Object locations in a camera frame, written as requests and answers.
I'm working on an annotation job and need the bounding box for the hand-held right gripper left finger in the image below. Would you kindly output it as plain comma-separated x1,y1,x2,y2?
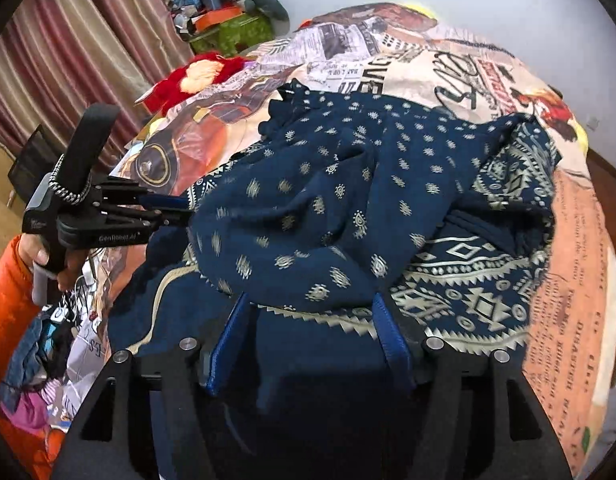
52,292,253,480

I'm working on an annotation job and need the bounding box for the printed blanket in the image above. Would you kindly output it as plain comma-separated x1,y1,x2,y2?
68,2,616,478

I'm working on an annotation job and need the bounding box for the person's left hand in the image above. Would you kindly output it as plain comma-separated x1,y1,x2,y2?
16,234,91,293

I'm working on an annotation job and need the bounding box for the red plush toy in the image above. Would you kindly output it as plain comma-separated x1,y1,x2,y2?
142,52,253,113

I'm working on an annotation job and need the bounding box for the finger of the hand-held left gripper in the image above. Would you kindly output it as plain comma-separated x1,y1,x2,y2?
92,180,191,212
102,207,195,233

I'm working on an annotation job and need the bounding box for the black chair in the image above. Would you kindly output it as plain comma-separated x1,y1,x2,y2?
8,124,66,207

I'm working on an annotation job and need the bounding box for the green patterned box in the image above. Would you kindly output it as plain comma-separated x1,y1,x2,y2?
190,12,275,58

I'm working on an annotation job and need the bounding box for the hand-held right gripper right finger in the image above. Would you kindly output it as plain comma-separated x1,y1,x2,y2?
372,292,574,480

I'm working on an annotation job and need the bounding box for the pile of mixed clothes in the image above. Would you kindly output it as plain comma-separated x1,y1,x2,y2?
0,305,108,431

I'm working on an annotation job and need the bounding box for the grey neck pillow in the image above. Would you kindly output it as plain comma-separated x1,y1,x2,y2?
223,0,290,26

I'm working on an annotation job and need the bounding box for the navy patterned hooded jacket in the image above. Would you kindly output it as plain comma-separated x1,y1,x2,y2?
106,80,561,480

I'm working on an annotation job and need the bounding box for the person's left forearm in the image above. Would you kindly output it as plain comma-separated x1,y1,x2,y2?
0,240,48,401

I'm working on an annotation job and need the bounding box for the orange box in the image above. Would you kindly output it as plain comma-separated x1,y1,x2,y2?
195,7,241,31

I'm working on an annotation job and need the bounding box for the orange cloth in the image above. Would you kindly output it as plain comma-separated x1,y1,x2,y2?
0,410,63,480

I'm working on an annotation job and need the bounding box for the striped curtain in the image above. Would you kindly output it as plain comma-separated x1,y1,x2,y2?
0,0,196,161

